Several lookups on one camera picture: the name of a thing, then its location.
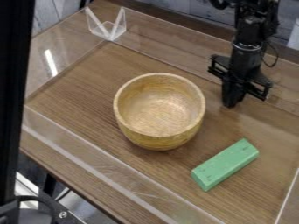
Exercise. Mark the black vertical post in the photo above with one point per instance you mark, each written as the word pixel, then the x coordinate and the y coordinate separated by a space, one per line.
pixel 16 24

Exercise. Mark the black table leg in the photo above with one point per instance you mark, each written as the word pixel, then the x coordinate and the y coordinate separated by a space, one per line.
pixel 49 184

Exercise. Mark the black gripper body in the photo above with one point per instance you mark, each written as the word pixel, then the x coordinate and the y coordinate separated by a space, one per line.
pixel 241 65

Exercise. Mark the green rectangular block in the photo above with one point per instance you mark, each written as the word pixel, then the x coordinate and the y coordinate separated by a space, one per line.
pixel 227 162

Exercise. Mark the white object at right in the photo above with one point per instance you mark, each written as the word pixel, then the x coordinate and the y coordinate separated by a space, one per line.
pixel 293 37

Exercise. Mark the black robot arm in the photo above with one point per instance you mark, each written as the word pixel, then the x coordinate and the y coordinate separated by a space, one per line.
pixel 255 22

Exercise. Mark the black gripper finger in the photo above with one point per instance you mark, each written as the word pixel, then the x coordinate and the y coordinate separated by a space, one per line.
pixel 232 91

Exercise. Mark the brown wooden bowl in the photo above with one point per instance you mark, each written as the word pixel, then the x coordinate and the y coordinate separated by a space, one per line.
pixel 159 109

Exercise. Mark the clear acrylic enclosure wall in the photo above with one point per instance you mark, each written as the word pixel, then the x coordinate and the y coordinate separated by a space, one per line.
pixel 81 61

